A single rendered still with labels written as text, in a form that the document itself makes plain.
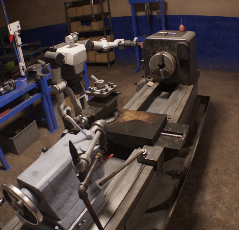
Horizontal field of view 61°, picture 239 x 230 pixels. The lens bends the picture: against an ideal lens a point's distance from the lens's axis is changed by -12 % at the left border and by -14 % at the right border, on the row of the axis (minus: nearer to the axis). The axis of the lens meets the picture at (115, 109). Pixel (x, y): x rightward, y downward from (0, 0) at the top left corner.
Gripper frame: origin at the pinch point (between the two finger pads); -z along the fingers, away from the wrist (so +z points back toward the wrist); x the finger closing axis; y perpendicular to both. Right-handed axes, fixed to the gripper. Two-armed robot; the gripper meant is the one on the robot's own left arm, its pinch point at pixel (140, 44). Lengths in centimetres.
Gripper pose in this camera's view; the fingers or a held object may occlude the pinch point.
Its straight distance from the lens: 259.1
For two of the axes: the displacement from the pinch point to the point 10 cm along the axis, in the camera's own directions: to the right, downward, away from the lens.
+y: -1.2, -8.9, -4.5
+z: -8.8, -1.2, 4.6
